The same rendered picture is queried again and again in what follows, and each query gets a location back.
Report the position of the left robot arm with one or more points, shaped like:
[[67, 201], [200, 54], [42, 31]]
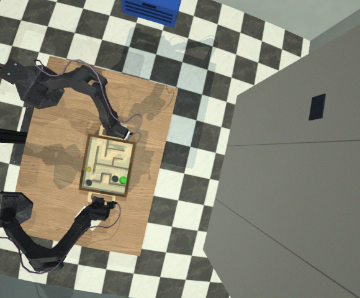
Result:
[[78, 80]]

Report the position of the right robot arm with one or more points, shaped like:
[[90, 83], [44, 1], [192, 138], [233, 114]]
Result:
[[39, 256]]

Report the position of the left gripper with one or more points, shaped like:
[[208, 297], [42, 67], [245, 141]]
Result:
[[112, 134]]

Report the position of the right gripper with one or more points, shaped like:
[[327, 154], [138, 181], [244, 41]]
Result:
[[100, 202]]

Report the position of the wooden maze board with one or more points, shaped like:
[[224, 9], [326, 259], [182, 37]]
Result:
[[107, 165]]

